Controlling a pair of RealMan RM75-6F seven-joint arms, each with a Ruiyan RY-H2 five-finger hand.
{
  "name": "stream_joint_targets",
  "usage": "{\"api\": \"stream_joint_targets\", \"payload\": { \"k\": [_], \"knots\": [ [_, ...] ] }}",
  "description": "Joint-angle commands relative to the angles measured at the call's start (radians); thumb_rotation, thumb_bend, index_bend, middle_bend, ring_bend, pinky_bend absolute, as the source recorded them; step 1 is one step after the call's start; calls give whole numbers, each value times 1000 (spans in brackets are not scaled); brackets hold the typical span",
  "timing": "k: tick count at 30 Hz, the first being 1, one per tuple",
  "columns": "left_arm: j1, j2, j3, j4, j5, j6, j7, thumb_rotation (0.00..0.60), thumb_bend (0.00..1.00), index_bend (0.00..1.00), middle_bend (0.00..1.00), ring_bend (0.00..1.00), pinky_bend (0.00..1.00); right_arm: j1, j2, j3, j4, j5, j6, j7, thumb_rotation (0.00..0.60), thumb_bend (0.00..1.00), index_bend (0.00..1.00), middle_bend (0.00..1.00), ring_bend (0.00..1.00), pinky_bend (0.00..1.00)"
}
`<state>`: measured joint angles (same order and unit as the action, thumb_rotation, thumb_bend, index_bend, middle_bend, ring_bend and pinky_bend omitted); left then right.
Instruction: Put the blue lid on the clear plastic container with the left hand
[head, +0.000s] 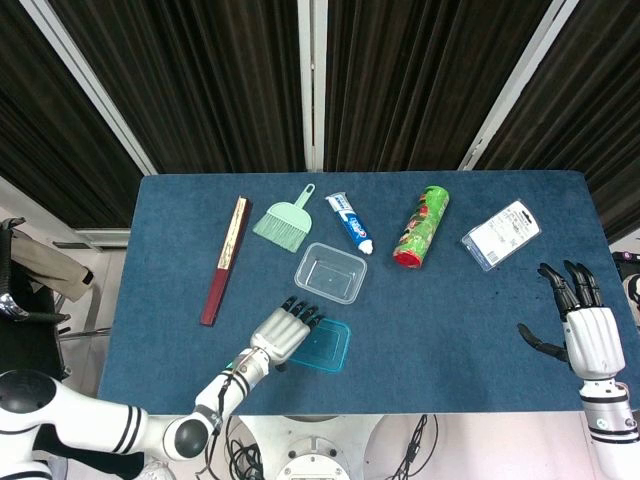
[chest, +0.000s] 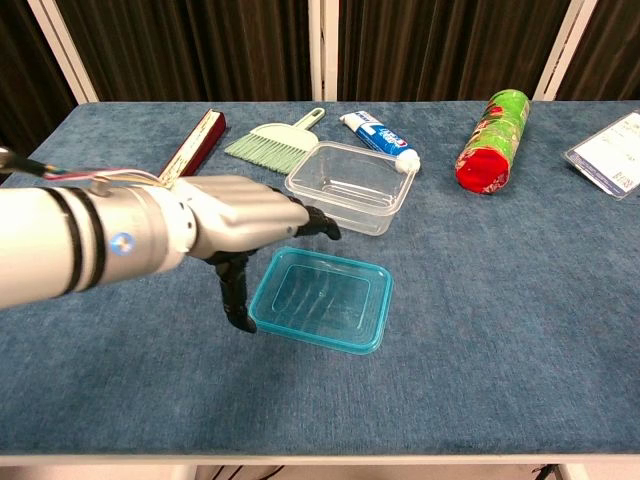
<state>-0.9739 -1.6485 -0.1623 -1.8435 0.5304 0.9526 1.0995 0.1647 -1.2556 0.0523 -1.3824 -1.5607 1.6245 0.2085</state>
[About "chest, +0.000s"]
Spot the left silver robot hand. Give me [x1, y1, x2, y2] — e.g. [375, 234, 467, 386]
[172, 174, 342, 334]

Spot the clear plastic container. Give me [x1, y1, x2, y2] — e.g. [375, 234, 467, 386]
[284, 140, 416, 237]

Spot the blue plastic container lid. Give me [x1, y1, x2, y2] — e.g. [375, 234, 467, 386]
[248, 245, 395, 356]

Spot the green mini hand brush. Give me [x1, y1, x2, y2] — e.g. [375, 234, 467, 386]
[223, 107, 327, 176]

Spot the dark red folding fan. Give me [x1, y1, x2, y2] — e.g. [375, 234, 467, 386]
[158, 108, 227, 190]

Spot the blue white toothpaste tube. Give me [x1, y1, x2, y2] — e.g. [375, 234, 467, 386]
[338, 110, 422, 175]

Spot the dark curtain panel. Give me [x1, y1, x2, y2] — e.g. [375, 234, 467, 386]
[0, 0, 77, 151]
[54, 0, 311, 104]
[337, 0, 572, 102]
[557, 0, 640, 102]

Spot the green red chips can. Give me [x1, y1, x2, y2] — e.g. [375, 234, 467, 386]
[454, 88, 531, 197]

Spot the blue fabric table cover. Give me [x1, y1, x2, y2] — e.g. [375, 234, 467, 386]
[0, 101, 640, 456]

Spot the clear blister pack card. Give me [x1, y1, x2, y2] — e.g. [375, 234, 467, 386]
[562, 110, 640, 202]

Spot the white screen frame post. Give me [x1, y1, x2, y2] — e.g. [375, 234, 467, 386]
[532, 0, 599, 102]
[307, 0, 341, 102]
[27, 0, 99, 105]

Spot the left arm wrist cable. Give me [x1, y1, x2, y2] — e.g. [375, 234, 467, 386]
[0, 146, 169, 190]

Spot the black floor cable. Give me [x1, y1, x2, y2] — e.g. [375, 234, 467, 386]
[212, 464, 287, 480]

